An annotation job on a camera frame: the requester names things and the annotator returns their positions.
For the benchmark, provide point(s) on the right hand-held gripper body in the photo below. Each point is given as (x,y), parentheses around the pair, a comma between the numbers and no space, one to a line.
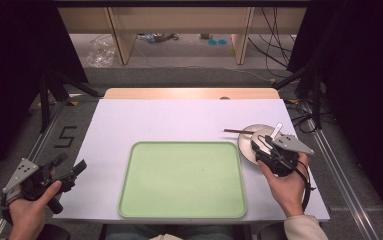
(284,156)

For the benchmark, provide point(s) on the light green tray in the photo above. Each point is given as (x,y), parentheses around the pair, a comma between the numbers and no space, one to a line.
(183,180)

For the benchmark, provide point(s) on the black tripod stand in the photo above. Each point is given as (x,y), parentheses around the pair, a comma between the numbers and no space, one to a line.
(315,96)
(47,96)

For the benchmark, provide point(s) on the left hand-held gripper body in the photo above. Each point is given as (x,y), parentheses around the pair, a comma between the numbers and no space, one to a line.
(20,171)

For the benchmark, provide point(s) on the round grey plate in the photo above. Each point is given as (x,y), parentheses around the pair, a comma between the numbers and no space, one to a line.
(245,146)

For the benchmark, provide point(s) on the aluminium floor rail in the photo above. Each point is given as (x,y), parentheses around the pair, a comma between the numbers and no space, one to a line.
(339,170)
(42,140)

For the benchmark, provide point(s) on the white table cover sheet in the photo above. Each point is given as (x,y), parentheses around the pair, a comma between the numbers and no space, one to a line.
(165,121)

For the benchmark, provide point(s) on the light wooden desk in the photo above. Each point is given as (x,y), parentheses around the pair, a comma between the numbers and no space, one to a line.
(179,20)

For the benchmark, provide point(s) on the clear plastic bag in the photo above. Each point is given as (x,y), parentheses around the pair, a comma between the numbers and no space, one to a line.
(100,53)

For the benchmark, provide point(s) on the blue disc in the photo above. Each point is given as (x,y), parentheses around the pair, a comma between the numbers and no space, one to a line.
(222,41)
(212,42)

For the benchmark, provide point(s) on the black curtain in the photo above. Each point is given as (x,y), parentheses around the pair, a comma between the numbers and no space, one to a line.
(15,66)
(362,83)

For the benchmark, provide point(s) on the person's right hand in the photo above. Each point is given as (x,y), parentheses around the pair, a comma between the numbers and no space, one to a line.
(285,190)

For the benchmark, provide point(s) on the brown wooden chopsticks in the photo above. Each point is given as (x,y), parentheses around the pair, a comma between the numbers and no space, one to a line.
(238,131)

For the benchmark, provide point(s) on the black chair armrest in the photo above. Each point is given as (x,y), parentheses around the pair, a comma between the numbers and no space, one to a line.
(54,232)
(271,231)

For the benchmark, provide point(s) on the white spoon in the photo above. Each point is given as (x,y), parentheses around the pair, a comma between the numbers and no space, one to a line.
(276,130)

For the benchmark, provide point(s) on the person's left hand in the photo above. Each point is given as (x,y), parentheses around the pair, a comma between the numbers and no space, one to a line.
(29,213)

